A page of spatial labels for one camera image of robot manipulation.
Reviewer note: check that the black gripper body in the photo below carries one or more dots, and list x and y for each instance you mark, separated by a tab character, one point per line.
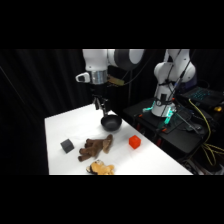
98	90

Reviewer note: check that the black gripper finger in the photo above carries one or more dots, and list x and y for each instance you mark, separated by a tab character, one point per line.
105	107
97	104

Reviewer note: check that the red cube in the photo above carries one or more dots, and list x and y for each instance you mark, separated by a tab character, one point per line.
135	142

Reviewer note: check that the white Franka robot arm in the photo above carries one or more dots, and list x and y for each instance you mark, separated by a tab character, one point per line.
95	60

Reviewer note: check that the black bowl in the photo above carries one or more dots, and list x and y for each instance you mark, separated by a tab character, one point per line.
111	123

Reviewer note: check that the grey cube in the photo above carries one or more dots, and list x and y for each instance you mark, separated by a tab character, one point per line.
67	146

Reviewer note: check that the brown plush animal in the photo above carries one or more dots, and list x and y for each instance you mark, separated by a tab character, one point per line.
95	147

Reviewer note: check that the yellow orange plush toy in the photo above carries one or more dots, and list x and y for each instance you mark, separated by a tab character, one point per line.
100	168

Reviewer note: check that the black curtain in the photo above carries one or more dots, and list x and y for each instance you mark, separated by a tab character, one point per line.
33	86

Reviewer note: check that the black robot stand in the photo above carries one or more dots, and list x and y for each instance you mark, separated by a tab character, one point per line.
173	133

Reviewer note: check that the black laptop with lit keyboard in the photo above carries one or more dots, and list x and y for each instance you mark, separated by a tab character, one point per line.
203	95

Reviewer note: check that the small yellow object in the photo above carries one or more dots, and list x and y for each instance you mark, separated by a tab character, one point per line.
218	108

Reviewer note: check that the wrist camera with brown mount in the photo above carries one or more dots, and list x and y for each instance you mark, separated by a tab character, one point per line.
115	81

